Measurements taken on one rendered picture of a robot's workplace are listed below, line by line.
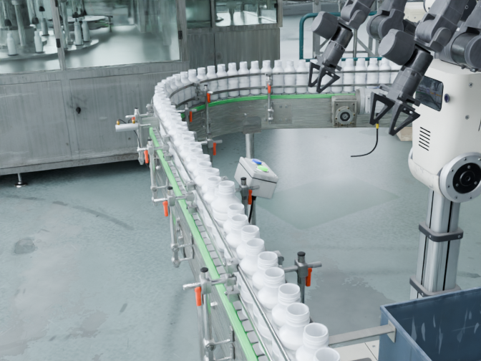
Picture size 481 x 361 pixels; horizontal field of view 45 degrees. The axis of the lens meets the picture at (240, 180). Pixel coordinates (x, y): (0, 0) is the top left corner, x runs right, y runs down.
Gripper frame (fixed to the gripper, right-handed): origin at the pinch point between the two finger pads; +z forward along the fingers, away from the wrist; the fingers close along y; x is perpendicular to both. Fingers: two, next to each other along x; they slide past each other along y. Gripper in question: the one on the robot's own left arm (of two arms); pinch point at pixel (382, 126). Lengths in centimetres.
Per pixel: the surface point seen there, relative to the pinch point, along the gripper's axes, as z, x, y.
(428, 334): 38, 23, 25
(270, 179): 27.2, -9.4, -22.3
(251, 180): 29.5, -14.6, -22.4
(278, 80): 5, 34, -156
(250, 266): 35, -29, 27
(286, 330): 35, -30, 49
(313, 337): 31, -30, 56
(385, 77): -20, 79, -139
